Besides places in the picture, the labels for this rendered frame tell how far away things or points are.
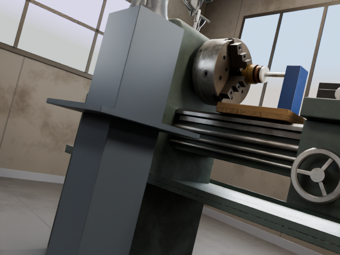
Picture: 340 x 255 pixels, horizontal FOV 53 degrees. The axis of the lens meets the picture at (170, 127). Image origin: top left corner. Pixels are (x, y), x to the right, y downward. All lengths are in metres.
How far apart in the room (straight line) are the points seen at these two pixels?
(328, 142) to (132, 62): 0.64
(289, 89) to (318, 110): 0.36
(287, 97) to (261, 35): 2.90
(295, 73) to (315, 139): 0.41
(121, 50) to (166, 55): 0.16
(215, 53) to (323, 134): 0.63
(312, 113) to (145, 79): 0.53
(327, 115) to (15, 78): 3.12
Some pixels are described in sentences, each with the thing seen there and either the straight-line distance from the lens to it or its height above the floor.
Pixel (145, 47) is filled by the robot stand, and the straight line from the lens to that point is 1.15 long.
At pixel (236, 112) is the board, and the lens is 1.33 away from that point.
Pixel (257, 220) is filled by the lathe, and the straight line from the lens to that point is 1.11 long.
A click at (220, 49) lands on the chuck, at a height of 1.14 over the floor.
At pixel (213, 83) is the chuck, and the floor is 0.99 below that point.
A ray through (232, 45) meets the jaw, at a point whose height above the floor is 1.18.
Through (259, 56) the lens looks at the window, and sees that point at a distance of 4.16.
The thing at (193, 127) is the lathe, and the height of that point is 0.79.
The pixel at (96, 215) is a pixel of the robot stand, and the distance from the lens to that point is 1.13.
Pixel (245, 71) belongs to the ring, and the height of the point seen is 1.08.
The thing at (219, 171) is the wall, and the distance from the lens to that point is 4.12.
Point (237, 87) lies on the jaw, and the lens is 1.53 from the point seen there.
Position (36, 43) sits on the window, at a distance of 3.77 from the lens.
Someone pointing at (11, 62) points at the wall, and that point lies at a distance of 3.70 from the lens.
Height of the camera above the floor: 0.69
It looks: 3 degrees up
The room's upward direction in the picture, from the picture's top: 14 degrees clockwise
